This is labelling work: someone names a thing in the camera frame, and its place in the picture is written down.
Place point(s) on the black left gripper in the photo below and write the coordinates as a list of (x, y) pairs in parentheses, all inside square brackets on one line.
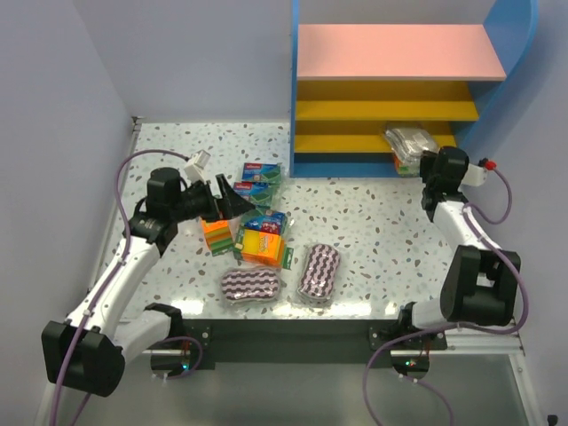
[(217, 202)]

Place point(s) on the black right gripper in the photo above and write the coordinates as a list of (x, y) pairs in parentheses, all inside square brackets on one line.
[(427, 166)]

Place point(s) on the Scrub Daddy sponge small pack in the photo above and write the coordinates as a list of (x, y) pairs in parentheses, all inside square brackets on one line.
[(407, 169)]

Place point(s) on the grey mesh sponge pack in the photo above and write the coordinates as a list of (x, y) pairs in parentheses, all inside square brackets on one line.
[(408, 143)]

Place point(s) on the pink striped sponge pack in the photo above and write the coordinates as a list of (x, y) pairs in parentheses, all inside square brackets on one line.
[(259, 284), (317, 282)]

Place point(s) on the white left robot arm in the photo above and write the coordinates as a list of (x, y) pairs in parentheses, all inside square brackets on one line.
[(90, 349)]

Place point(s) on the blue shelf unit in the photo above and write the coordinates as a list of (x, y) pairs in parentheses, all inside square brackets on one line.
[(348, 81)]

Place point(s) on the Vileda sponge pack middle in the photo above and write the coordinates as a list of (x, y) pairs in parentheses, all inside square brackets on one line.
[(261, 194)]

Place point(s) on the vileda sponge pack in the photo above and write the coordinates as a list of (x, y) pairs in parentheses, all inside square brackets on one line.
[(261, 194), (269, 173), (265, 221)]

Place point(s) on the Vileda sponge pack far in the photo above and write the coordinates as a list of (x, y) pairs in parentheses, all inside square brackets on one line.
[(269, 173)]

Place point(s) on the Vileda sponge pack near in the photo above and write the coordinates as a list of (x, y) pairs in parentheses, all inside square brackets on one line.
[(265, 221)]

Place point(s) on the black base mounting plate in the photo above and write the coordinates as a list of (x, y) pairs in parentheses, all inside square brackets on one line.
[(284, 341)]

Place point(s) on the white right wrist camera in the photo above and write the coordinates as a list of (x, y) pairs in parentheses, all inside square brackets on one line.
[(477, 174)]

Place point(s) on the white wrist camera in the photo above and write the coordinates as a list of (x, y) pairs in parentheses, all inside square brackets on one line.
[(477, 174), (195, 166)]

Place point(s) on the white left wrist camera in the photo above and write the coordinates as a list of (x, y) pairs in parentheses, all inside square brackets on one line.
[(195, 166)]

